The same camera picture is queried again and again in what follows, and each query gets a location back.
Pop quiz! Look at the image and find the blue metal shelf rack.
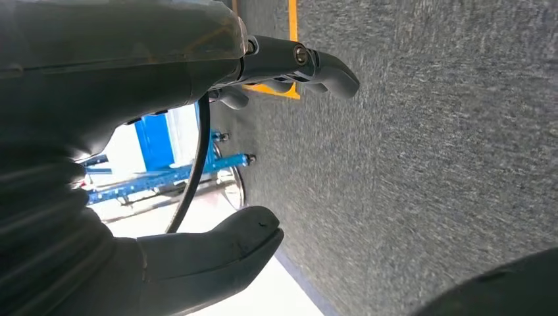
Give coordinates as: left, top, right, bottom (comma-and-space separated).
80, 102, 258, 207

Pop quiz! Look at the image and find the yellow floor tape square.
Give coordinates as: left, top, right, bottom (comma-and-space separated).
241, 0, 301, 100

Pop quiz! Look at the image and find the robot left black leg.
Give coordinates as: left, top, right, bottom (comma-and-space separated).
409, 248, 558, 316

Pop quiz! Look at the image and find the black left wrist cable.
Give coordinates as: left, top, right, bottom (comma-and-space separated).
165, 92, 213, 235

